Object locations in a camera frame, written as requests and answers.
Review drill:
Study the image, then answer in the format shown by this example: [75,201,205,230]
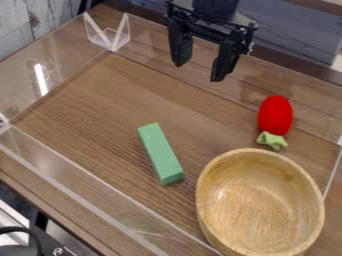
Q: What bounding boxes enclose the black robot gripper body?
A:
[166,0,259,54]

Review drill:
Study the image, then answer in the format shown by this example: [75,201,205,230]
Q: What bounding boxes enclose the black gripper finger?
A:
[211,40,243,82]
[167,20,193,67]

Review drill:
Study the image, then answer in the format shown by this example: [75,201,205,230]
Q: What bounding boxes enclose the red plush strawberry toy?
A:
[257,95,294,150]

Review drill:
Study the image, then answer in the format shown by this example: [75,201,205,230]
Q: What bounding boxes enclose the clear acrylic tray walls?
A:
[0,7,342,256]

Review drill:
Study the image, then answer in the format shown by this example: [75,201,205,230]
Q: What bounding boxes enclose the green rectangular block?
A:
[138,123,185,186]

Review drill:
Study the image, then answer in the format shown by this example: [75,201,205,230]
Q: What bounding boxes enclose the round wooden bowl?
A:
[195,148,325,256]

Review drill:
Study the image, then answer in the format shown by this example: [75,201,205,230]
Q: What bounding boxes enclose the clear acrylic corner bracket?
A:
[83,13,131,52]

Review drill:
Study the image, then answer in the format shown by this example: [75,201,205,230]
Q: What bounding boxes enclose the black table leg bracket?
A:
[30,211,78,256]

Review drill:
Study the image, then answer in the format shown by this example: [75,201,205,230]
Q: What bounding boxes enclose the black cable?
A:
[0,226,42,256]

